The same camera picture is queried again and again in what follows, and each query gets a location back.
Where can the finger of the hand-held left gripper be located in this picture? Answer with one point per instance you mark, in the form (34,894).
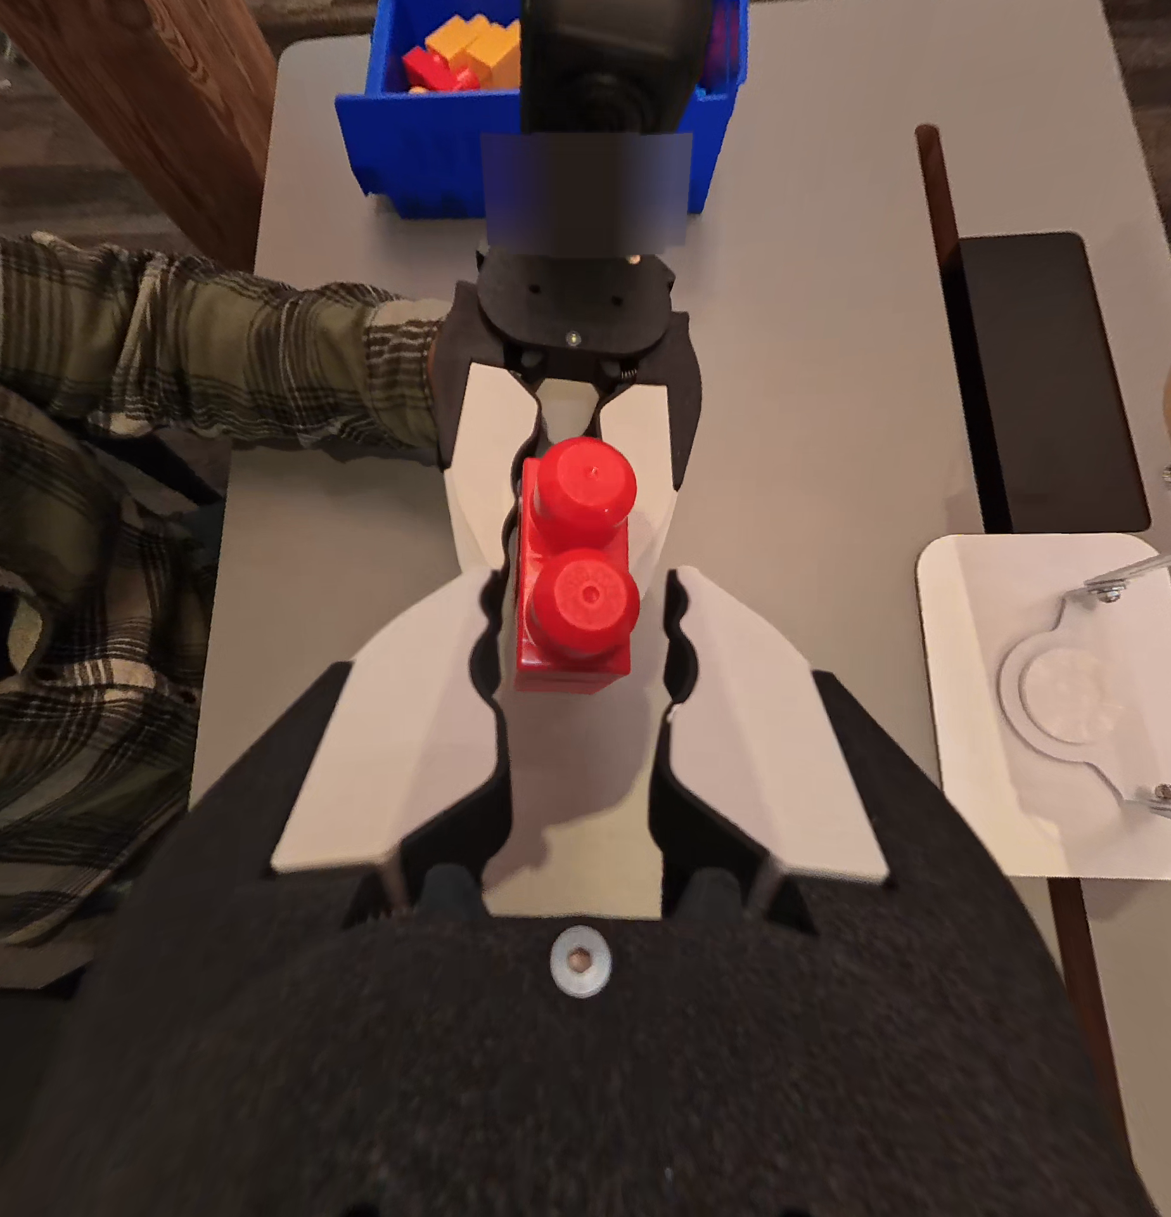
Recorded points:
(481,447)
(649,439)

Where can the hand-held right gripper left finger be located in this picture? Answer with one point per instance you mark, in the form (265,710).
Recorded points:
(385,761)

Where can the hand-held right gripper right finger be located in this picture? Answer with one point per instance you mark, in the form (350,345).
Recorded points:
(767,761)

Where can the red two-stud block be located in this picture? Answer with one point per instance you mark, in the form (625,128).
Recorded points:
(586,593)

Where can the blue plastic bin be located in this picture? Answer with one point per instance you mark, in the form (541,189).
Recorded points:
(407,143)

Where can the white tablet stand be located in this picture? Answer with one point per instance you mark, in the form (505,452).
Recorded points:
(975,666)

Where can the yellow block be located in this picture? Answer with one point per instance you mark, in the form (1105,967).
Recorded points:
(498,57)
(452,40)

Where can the person's left arm plaid sleeve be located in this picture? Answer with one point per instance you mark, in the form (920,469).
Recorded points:
(73,761)

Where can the brown wooden furniture panel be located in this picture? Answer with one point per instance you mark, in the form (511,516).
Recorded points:
(150,95)

